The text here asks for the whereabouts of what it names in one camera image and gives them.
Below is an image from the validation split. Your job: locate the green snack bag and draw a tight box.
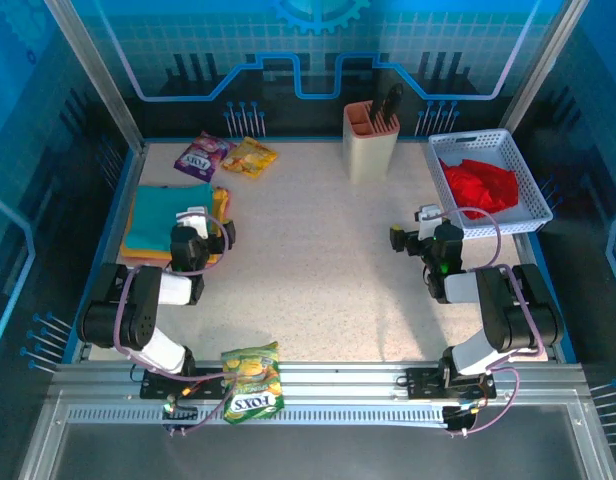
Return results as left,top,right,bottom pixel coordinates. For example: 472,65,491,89
221,341,285,425

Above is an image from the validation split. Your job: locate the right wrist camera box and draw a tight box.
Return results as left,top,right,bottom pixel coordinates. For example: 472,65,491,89
414,203,442,241

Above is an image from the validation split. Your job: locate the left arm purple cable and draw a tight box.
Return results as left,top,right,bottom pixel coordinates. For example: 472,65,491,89
112,212,239,436

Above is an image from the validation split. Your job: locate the aluminium mounting rail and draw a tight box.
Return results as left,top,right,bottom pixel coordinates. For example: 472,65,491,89
52,360,587,401

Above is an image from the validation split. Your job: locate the yellow snack bag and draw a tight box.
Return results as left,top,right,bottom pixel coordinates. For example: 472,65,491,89
221,136,279,180

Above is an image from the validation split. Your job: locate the beige knife holder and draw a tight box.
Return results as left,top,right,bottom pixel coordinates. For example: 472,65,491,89
342,101,402,185

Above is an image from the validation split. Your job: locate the black knife handle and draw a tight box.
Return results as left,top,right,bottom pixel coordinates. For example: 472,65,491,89
370,82,405,134

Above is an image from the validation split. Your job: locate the slotted cable duct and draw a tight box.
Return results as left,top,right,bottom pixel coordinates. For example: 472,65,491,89
65,404,452,427

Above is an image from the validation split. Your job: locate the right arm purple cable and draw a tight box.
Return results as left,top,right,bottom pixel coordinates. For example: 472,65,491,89
440,207,547,436

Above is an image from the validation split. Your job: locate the red t-shirt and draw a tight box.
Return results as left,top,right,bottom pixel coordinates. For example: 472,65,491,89
439,157,519,221

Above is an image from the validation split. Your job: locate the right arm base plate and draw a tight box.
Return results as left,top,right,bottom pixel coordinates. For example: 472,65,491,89
405,366,498,401

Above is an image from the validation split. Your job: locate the white plastic basket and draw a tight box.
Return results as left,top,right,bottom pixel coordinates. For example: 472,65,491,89
427,128,554,239

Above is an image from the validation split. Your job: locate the yellow folded t-shirt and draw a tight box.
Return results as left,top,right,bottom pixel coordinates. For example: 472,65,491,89
207,185,230,266

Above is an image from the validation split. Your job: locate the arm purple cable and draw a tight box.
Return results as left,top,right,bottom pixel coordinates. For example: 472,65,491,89
440,207,547,436
112,212,239,436

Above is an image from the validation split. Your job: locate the purple snack bag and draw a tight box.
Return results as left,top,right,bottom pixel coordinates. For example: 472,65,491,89
173,130,237,182

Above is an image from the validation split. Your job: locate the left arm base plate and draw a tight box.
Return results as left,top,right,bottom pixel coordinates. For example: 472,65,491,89
139,367,227,401

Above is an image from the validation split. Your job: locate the aluminium frame post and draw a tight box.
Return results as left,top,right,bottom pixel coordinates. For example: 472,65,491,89
42,0,147,151
497,0,589,136

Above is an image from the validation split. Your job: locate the orange folded t-shirt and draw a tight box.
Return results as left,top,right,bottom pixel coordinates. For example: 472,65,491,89
120,199,224,267

